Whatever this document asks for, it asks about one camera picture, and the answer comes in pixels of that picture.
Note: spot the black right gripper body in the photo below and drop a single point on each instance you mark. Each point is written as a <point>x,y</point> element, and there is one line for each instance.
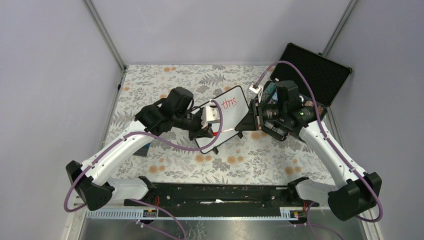
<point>268,112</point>

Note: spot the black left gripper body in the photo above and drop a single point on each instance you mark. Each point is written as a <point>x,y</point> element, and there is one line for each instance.
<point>188,121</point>

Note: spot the small white whiteboard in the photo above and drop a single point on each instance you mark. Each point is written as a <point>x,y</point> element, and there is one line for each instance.
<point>234,107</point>

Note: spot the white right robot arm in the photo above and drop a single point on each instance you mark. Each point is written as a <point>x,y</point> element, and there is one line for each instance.
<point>355,193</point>

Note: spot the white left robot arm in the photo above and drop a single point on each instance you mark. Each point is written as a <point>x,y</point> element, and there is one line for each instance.
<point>91,183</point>

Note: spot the teal poker chip stack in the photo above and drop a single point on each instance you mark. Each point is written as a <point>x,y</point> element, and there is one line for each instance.
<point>269,91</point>

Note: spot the floral patterned table mat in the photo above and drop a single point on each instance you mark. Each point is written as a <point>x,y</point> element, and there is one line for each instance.
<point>255,158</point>

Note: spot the grey lego baseplate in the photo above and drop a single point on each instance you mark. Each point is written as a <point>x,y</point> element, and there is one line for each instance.
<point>142,152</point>

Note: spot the black poker chip case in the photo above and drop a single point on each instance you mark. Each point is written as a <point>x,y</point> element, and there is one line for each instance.
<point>319,79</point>

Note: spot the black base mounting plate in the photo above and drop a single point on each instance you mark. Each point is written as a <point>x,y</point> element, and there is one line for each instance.
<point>224,201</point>

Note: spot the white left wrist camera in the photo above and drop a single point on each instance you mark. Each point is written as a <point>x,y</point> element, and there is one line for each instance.
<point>210,115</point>

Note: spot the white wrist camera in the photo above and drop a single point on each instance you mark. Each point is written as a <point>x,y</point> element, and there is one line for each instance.
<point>210,115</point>
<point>255,88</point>

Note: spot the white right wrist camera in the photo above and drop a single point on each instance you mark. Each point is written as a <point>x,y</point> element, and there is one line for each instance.
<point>255,88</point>

